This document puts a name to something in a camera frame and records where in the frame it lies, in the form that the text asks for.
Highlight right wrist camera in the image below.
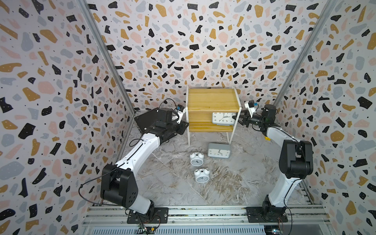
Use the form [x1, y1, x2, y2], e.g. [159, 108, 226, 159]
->
[244, 100, 257, 118]

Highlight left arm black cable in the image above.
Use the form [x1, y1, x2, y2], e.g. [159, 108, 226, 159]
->
[77, 170, 118, 206]

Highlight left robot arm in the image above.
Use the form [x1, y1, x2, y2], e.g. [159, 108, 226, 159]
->
[100, 105, 189, 218]

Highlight wooden two-tier shelf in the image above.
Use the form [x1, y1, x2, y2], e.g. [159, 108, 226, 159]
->
[186, 87, 242, 145]

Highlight grey rectangular alarm clock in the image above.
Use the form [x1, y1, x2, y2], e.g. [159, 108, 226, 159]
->
[211, 112, 237, 126]
[208, 143, 231, 159]

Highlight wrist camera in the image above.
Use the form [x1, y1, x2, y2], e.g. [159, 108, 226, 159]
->
[244, 100, 257, 118]
[175, 105, 186, 124]

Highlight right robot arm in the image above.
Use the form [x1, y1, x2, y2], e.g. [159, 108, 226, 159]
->
[238, 101, 313, 220]

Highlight white twin-bell alarm clock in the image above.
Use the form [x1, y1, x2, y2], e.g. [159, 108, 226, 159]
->
[190, 152, 204, 166]

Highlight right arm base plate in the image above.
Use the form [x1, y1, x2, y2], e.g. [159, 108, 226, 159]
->
[245, 206, 288, 223]

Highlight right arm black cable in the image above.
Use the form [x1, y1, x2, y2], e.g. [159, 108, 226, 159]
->
[277, 179, 303, 235]

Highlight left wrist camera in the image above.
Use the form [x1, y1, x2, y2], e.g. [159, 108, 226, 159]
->
[175, 105, 186, 124]

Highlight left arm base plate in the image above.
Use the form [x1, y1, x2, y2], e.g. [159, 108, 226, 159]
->
[127, 207, 169, 224]

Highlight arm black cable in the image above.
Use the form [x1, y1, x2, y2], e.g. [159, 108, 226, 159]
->
[277, 179, 303, 235]
[77, 170, 118, 206]

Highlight black flat box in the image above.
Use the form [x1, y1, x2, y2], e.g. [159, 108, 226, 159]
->
[135, 108, 189, 144]

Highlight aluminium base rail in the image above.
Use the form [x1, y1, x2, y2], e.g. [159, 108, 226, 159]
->
[81, 205, 335, 235]

